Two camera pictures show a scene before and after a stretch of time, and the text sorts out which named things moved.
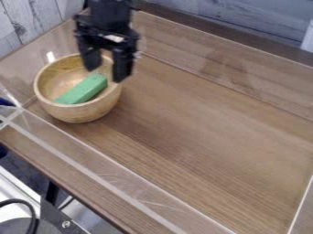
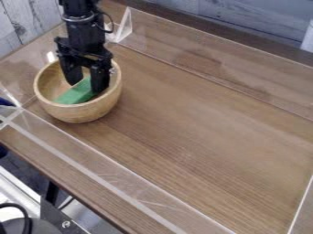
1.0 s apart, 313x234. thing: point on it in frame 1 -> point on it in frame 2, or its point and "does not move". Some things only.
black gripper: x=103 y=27 -> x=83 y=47
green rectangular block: x=82 y=90 does not move
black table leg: x=51 y=193 does not move
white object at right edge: x=306 y=41 does not move
